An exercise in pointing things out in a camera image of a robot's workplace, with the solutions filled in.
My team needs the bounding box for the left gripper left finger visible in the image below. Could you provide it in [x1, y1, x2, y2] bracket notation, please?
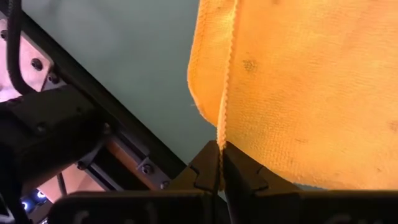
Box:
[169, 140, 222, 224]

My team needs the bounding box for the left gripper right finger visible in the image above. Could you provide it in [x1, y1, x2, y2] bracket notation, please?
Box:
[223, 141, 301, 224]

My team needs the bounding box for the yellow microfiber towel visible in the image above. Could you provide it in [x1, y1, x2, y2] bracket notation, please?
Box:
[187, 0, 398, 191]

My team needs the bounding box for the metal mounting plate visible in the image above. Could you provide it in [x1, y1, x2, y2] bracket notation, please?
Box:
[0, 18, 53, 103]

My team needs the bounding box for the black metal table frame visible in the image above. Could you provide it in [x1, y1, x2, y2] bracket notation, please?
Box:
[0, 6, 187, 191]

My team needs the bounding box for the black arm base cable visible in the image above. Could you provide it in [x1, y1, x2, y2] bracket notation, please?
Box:
[6, 0, 37, 96]

